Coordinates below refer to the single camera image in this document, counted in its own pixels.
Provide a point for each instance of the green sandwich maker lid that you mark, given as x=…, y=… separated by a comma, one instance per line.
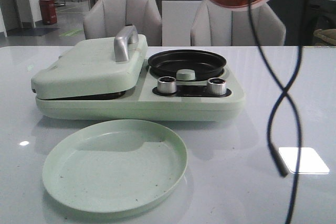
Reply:
x=93, y=67

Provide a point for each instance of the green breakfast maker base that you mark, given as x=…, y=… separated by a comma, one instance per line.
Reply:
x=141, y=103

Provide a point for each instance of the left silver control knob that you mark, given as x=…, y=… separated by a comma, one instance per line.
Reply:
x=166, y=85

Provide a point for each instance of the silver control knob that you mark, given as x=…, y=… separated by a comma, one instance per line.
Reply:
x=166, y=85
x=216, y=86

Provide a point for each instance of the right silver control knob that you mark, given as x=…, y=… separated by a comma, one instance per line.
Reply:
x=216, y=86

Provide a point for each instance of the black round frying pan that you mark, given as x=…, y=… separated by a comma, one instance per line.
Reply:
x=205, y=64

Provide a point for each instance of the right grey upholstered chair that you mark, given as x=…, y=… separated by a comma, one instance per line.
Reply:
x=217, y=26

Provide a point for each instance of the grey upholstered chair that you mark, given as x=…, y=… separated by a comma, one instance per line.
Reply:
x=217, y=26
x=107, y=17

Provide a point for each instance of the light green round plate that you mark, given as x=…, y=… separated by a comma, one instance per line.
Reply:
x=120, y=167

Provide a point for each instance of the white cabinet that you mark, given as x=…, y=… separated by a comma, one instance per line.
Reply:
x=177, y=19

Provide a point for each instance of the left grey upholstered chair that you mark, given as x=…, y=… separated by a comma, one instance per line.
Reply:
x=107, y=17

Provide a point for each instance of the red trash bin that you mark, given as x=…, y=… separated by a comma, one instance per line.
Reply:
x=48, y=11

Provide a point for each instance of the dark counter with white top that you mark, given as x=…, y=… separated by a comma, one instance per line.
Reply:
x=289, y=11

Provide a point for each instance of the beige cushion at right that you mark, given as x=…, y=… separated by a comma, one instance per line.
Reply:
x=327, y=35

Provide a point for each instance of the dark appliance at right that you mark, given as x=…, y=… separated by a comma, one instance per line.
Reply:
x=319, y=14

